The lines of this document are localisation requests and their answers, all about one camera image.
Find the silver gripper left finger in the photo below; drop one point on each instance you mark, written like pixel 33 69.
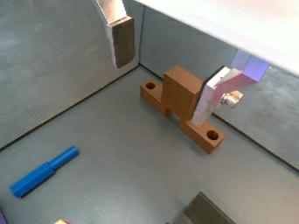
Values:
pixel 121 30

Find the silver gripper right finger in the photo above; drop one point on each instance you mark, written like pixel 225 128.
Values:
pixel 221 88

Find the brown T-shaped block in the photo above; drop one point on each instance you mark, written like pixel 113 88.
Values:
pixel 175 96

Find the purple board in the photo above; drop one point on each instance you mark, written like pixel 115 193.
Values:
pixel 2 218

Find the dark grey block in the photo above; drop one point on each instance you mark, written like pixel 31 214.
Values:
pixel 203 212

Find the blue peg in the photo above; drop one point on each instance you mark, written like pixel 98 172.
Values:
pixel 37 176

